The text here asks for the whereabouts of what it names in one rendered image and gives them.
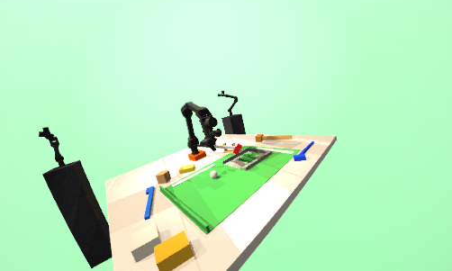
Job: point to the green putting mat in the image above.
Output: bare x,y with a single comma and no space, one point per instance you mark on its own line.
213,200

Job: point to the blue golf putter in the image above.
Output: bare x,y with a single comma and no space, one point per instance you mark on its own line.
301,155

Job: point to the white golf ball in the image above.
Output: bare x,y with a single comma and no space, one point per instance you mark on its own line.
213,174

